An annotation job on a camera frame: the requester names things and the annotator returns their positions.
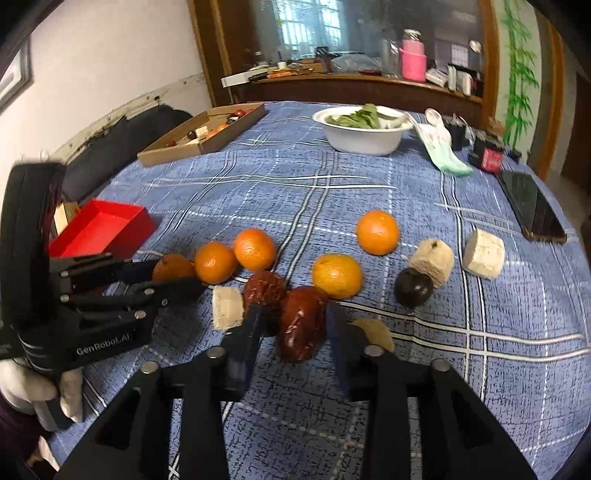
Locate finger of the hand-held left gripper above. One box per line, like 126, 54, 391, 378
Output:
48, 253, 160, 296
60, 277, 206, 324

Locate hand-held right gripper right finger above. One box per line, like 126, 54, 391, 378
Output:
325, 302, 539, 480

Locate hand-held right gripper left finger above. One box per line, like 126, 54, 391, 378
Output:
55, 302, 266, 480

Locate orange mandarin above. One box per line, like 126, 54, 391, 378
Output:
194, 242, 239, 284
152, 254, 195, 283
312, 253, 363, 299
356, 210, 400, 256
233, 228, 277, 271

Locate red cardboard box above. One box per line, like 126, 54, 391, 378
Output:
48, 199, 157, 259

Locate peeled sugarcane chunk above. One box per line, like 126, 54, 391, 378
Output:
463, 229, 505, 280
409, 239, 455, 289
211, 286, 244, 330

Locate large red jujube date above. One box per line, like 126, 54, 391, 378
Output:
277, 286, 331, 364

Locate person's left hand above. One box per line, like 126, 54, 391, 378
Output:
0, 357, 86, 430

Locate brown cardboard box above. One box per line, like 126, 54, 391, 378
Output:
137, 102, 266, 168

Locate blue plaid tablecloth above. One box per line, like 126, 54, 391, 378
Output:
46, 100, 591, 480

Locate group of small food pieces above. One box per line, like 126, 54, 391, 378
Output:
168, 107, 252, 147

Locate white bowl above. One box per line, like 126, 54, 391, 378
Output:
312, 105, 415, 156

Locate light green face mask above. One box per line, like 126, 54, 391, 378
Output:
413, 108, 472, 177

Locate black smartphone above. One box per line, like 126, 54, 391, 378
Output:
496, 171, 568, 243

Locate green leafy vegetables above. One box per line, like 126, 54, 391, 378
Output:
325, 104, 382, 130

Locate wooden counter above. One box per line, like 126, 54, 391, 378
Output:
221, 69, 485, 109

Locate clear plastic bag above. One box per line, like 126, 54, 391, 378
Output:
330, 53, 382, 73

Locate clear glass jar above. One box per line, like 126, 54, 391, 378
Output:
381, 37, 402, 78

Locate pink bottle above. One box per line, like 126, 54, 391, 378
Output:
399, 28, 428, 83

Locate bamboo painted panel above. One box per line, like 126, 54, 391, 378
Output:
501, 0, 542, 145

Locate framed wall picture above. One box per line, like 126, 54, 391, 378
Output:
0, 48, 34, 109

